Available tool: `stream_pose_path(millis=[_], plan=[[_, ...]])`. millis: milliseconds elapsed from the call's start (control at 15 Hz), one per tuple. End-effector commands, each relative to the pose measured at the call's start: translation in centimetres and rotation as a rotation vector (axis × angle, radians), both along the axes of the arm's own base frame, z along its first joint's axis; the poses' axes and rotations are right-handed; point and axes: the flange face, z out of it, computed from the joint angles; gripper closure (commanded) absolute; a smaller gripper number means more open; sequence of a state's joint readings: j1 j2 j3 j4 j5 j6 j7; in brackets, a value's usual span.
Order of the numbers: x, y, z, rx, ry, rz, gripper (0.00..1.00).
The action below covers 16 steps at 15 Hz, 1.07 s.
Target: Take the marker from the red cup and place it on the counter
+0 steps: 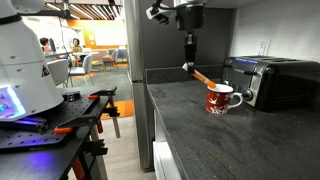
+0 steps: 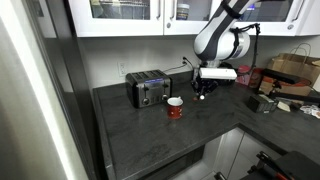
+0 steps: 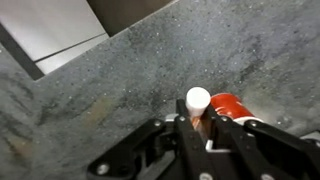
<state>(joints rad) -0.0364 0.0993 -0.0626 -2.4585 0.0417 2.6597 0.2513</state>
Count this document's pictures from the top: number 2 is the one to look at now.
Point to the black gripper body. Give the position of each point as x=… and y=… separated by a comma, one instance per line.
x=206, y=85

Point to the white cabinet door with lock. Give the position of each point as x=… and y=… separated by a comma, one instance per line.
x=300, y=23

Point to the white wall outlet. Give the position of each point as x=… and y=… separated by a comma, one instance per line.
x=122, y=68

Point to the marker with white cap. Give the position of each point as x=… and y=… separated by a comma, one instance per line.
x=201, y=97

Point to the stainless steel refrigerator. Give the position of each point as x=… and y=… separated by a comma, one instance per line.
x=33, y=100

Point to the silver black four-slot toaster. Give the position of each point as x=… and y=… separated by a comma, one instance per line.
x=148, y=88

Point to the small black box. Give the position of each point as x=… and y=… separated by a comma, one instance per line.
x=261, y=104

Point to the jar with dark label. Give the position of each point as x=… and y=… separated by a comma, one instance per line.
x=183, y=11

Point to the black cart with red clamp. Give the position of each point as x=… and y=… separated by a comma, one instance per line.
x=286, y=166

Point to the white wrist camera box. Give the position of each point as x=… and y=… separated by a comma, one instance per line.
x=218, y=73

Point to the narrow white glass cabinet door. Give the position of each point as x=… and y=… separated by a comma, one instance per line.
x=181, y=20

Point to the brown paper bag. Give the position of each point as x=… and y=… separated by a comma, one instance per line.
x=293, y=71

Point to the dishes behind cabinet glass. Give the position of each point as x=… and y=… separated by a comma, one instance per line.
x=120, y=8

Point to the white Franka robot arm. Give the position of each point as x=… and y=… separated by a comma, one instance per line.
x=220, y=36

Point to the black camera stand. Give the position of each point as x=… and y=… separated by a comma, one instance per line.
x=283, y=80

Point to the red cup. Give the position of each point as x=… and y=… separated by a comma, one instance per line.
x=174, y=110

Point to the white lower cabinet door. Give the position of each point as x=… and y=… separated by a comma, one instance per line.
x=253, y=156
x=230, y=153

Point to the white paper scrap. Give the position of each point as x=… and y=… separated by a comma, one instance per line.
x=283, y=106

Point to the crumpled clear wrapper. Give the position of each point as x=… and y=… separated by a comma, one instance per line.
x=310, y=110

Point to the pink carton box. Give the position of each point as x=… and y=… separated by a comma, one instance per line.
x=243, y=77

